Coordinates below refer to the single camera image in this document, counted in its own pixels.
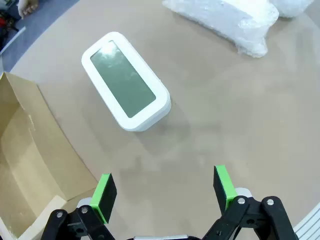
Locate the white digital clock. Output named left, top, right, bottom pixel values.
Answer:
left=81, top=31, right=172, bottom=133

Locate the white bar on floor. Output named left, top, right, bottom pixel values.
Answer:
left=0, top=26, right=27, bottom=54

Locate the brown cardboard box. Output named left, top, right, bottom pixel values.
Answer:
left=0, top=71, right=100, bottom=238

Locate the aluminium frame rail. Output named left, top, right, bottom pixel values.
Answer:
left=293, top=202, right=320, bottom=240

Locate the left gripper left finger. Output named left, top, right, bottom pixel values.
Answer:
left=39, top=173, right=118, bottom=240

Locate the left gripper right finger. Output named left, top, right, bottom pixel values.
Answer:
left=202, top=164, right=300, bottom=240

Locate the bubble-wrapped clock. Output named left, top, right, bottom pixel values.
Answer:
left=161, top=0, right=280, bottom=58

